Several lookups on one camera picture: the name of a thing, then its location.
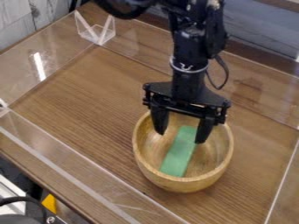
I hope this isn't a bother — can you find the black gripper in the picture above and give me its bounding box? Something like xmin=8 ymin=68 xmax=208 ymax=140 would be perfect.
xmin=142 ymin=69 xmax=232 ymax=144

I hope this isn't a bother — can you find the green rectangular block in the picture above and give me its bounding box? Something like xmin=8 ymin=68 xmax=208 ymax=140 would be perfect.
xmin=159 ymin=126 xmax=196 ymax=178

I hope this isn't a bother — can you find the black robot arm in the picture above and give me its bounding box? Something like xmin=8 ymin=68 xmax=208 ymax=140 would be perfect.
xmin=95 ymin=0 xmax=230 ymax=144

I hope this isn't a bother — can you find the brown wooden bowl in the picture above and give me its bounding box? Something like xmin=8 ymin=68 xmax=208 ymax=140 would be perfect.
xmin=132 ymin=113 xmax=234 ymax=193

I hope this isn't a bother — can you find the yellow label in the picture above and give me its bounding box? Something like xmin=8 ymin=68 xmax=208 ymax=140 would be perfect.
xmin=42 ymin=193 xmax=58 ymax=214

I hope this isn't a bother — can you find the clear acrylic tray wall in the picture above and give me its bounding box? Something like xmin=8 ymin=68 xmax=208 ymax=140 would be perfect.
xmin=0 ymin=99 xmax=188 ymax=224

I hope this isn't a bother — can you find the clear acrylic corner bracket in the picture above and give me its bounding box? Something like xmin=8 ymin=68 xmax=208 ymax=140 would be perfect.
xmin=74 ymin=10 xmax=116 ymax=46

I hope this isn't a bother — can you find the black cable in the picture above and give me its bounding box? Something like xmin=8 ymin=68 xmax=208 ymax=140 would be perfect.
xmin=0 ymin=195 xmax=47 ymax=224

